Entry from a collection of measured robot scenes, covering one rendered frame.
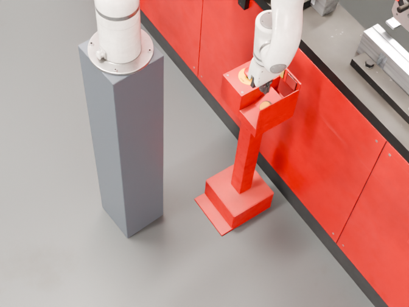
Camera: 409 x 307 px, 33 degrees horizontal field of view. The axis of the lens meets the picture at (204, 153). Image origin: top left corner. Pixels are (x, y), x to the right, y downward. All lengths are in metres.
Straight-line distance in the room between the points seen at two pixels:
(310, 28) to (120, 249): 1.15
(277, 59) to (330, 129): 0.57
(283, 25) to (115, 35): 0.45
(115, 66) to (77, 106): 1.20
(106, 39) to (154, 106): 0.35
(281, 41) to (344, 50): 0.47
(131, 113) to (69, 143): 0.97
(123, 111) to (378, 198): 0.89
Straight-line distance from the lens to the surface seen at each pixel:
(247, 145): 2.52
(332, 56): 2.29
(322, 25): 2.37
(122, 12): 1.87
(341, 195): 2.57
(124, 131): 2.21
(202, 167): 3.01
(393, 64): 2.21
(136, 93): 2.10
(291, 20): 1.88
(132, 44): 1.98
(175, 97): 3.21
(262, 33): 1.94
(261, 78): 2.10
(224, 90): 2.34
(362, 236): 2.61
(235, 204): 2.79
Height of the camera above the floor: 2.57
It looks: 57 degrees down
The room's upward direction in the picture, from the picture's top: 5 degrees clockwise
